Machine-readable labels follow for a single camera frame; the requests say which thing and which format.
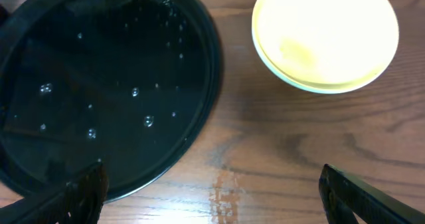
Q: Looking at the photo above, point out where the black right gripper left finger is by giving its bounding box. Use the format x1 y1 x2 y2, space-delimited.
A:
1 162 108 224

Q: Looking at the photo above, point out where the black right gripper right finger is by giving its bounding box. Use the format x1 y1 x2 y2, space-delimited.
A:
319 164 424 224

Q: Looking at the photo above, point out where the yellow plate with sauce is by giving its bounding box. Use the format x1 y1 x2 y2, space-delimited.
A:
252 0 399 84

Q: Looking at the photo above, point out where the round black serving tray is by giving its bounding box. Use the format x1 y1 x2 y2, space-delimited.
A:
1 0 222 202

